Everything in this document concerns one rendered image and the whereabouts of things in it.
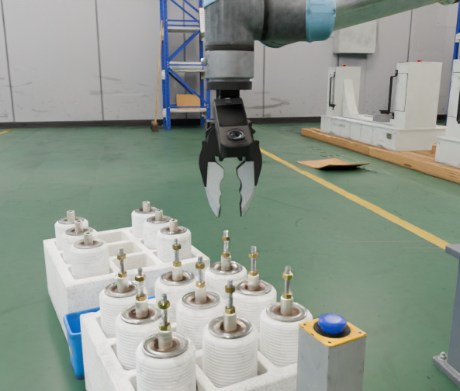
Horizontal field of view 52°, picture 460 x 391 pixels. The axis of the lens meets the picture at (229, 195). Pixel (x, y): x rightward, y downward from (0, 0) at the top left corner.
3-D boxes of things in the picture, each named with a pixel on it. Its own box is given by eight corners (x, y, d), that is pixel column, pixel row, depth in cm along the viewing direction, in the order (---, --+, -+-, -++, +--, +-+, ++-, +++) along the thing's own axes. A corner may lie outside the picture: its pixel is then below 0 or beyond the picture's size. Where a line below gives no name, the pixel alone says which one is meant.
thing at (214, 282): (206, 330, 116) (205, 261, 112) (245, 330, 116) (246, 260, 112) (205, 351, 107) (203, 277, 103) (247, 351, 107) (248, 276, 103)
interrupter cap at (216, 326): (202, 337, 79) (202, 333, 79) (214, 316, 86) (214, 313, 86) (247, 343, 77) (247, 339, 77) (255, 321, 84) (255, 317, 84)
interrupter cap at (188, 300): (186, 292, 96) (186, 288, 96) (223, 294, 95) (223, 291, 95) (177, 309, 89) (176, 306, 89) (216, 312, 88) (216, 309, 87)
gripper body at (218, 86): (248, 153, 81) (249, 81, 79) (256, 161, 73) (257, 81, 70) (203, 153, 81) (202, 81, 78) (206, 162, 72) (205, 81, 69)
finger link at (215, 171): (216, 209, 81) (224, 156, 79) (219, 219, 76) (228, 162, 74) (198, 206, 81) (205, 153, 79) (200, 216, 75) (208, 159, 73)
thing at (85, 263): (106, 296, 134) (102, 236, 129) (115, 311, 126) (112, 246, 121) (71, 304, 129) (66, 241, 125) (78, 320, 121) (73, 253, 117)
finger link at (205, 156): (224, 187, 76) (232, 133, 74) (225, 189, 75) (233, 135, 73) (195, 183, 76) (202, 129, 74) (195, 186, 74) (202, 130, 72)
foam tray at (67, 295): (163, 270, 170) (160, 222, 166) (211, 316, 137) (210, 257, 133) (48, 292, 152) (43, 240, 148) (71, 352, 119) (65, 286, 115)
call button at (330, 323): (333, 322, 72) (333, 309, 71) (351, 334, 68) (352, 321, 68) (312, 328, 70) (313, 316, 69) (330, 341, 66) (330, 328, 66)
